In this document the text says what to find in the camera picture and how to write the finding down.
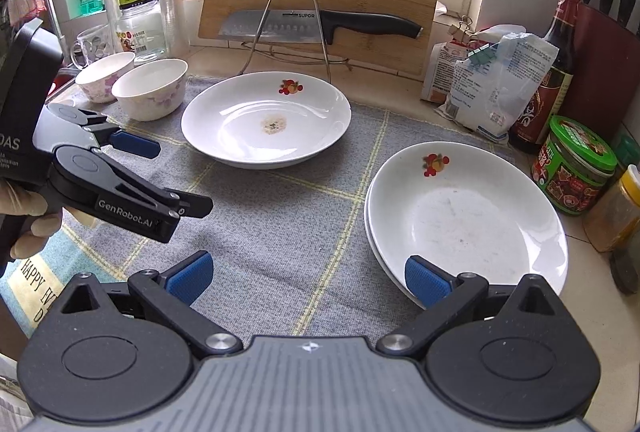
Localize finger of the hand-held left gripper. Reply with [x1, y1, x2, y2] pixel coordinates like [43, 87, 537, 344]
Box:
[91, 151, 215, 243]
[46, 102, 162, 159]

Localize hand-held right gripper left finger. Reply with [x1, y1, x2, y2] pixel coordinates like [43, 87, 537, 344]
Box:
[46, 250, 241, 359]

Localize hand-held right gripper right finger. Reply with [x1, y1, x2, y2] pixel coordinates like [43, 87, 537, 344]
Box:
[375, 255, 575, 359]

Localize white plate one fruit print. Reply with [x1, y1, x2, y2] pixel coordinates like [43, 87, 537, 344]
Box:
[364, 192, 426, 310]

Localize white floral bowl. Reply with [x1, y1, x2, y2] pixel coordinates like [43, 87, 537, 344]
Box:
[111, 58, 189, 121]
[75, 52, 137, 103]

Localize white plate two fruit prints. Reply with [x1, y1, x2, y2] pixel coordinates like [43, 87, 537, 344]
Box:
[367, 143, 569, 307]

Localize white plate brown stain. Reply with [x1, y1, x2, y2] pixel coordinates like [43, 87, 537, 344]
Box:
[180, 72, 352, 170]

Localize person's left hand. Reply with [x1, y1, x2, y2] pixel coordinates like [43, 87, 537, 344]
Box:
[0, 178, 64, 259]

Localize clear glass mug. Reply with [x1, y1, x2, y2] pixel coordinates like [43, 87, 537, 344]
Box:
[70, 24, 118, 70]

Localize grey and teal checked towel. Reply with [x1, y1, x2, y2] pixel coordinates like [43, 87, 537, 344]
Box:
[0, 74, 521, 338]

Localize metal faucet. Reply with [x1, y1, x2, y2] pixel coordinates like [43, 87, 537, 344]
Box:
[35, 0, 66, 42]

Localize pink cloth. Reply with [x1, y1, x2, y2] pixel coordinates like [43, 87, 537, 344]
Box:
[5, 0, 51, 25]

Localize glass jar yellow green lid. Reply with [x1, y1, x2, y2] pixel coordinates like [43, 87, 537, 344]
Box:
[116, 0, 166, 62]

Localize green lid sauce jar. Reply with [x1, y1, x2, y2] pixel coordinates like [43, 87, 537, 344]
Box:
[531, 115, 619, 216]

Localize yellow lid spice jar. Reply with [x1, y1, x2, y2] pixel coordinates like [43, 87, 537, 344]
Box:
[582, 164, 640, 253]

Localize orange and white bag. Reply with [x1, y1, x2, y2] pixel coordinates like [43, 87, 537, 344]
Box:
[420, 39, 481, 105]

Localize white and blue bag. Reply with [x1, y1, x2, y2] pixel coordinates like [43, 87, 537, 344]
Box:
[435, 24, 561, 143]

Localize green plastic bag clip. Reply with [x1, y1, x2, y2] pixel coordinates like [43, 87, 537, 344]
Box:
[465, 44, 501, 70]

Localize dark soy sauce bottle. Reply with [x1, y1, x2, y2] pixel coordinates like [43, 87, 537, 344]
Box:
[507, 0, 583, 155]

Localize small green lid jar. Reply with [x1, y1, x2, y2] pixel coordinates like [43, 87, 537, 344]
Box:
[612, 132, 640, 167]

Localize metal binder clip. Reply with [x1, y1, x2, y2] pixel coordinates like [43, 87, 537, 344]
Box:
[447, 14, 476, 45]

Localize dark red knife block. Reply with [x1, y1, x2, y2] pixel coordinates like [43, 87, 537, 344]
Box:
[557, 2, 640, 147]

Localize metal wire rack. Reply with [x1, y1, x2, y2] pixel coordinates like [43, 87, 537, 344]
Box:
[240, 0, 353, 75]

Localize black handled kitchen knife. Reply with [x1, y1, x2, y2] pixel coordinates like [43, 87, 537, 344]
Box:
[218, 9, 424, 45]

